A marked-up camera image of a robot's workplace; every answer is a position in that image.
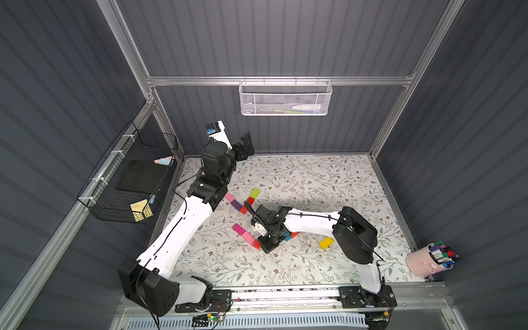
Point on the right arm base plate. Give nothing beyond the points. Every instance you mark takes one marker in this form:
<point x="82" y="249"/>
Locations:
<point x="357" y="297"/>

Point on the white wire mesh basket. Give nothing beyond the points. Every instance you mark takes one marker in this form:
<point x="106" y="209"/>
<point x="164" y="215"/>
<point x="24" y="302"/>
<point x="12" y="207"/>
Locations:
<point x="277" y="97"/>

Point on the pink marker cup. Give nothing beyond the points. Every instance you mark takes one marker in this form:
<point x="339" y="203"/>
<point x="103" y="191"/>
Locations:
<point x="434" y="258"/>

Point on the pink block bottom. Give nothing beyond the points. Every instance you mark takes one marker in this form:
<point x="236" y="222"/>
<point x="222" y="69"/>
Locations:
<point x="248" y="237"/>

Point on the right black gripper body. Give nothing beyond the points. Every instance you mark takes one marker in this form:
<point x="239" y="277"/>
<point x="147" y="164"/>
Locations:
<point x="263" y="225"/>

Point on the magenta block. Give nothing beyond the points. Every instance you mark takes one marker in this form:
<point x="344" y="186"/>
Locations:
<point x="239" y="230"/>

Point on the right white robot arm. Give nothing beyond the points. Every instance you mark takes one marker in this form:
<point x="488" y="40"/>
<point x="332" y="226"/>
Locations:
<point x="356" y="236"/>

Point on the pink block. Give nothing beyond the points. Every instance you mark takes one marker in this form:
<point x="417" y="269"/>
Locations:
<point x="229" y="197"/>
<point x="248" y="237"/>

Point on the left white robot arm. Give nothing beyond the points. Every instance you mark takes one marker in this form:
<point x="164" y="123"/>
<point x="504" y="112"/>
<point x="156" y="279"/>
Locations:
<point x="146" y="281"/>

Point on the yellow block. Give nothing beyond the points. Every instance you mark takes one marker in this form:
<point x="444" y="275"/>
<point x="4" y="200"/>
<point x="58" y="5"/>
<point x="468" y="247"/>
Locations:
<point x="325" y="243"/>

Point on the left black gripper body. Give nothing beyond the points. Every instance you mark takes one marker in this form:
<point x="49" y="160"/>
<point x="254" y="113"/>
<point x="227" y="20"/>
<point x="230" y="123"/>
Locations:
<point x="240" y="149"/>

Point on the white bottle in basket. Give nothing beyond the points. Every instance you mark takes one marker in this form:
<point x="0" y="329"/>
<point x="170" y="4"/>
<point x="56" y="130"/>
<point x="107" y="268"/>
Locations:
<point x="307" y="108"/>

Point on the black wire basket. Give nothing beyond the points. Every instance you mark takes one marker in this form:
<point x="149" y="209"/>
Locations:
<point x="100" y="196"/>

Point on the pastel eraser blocks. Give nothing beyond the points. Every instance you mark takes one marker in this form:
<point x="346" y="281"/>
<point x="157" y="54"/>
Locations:
<point x="164" y="161"/>

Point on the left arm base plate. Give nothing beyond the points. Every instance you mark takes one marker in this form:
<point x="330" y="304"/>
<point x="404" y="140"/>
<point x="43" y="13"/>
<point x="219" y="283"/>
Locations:
<point x="215" y="301"/>

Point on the lime green block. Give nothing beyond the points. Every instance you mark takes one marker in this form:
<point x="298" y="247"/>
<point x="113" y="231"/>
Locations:
<point x="255" y="192"/>

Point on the yellow sticky note pad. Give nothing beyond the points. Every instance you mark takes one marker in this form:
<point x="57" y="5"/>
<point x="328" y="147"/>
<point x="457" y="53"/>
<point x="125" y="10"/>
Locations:
<point x="141" y="210"/>

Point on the purple block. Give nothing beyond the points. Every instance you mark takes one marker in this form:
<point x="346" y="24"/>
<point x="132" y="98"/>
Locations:
<point x="236" y="205"/>

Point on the black pad in basket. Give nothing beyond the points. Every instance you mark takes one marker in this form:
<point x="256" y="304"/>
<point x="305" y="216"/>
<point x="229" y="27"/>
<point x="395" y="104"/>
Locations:
<point x="142" y="177"/>

